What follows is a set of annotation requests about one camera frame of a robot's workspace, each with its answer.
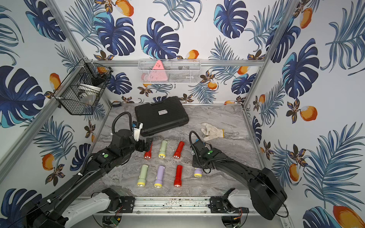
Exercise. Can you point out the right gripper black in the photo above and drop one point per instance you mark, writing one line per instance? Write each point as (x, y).
(194, 165)

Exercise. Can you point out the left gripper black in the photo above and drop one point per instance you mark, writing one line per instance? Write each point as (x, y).
(146, 144)

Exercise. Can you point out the red flashlight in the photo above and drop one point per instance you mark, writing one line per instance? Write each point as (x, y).
(179, 149)
(148, 153)
(178, 176)

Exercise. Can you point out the purple flashlight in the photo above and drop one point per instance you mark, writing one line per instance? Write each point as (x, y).
(159, 177)
(198, 172)

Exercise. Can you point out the green flashlight back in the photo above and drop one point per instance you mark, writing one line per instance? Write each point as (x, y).
(162, 151)

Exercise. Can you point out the green flashlight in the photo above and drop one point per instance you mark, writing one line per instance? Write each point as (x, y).
(162, 151)
(142, 177)

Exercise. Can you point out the red flashlight front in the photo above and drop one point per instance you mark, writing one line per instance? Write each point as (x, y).
(178, 176)

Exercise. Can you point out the green flashlight front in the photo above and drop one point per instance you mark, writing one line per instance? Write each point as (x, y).
(142, 177)

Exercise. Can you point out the purple flashlight front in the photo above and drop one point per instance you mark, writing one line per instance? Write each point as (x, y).
(159, 177)

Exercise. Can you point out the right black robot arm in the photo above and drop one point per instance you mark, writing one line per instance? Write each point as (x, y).
(267, 195)

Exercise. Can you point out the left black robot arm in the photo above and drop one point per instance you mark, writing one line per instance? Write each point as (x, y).
(55, 210)

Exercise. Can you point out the white work glove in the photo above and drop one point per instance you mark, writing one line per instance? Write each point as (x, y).
(211, 132)

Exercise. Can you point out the black plastic tool case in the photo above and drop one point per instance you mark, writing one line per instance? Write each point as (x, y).
(161, 116)

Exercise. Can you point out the dark tape roll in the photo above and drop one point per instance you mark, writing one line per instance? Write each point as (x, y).
(116, 104)

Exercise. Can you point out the pink triangle item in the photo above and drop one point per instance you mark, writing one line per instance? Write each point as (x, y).
(157, 74)

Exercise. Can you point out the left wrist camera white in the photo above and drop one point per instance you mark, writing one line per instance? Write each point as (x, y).
(137, 127)

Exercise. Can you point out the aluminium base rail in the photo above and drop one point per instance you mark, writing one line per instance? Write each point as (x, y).
(181, 206)

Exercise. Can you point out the black wire basket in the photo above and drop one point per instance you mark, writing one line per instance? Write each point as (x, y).
(83, 88)

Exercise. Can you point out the clear wall shelf basket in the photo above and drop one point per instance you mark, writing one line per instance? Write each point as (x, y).
(179, 71)

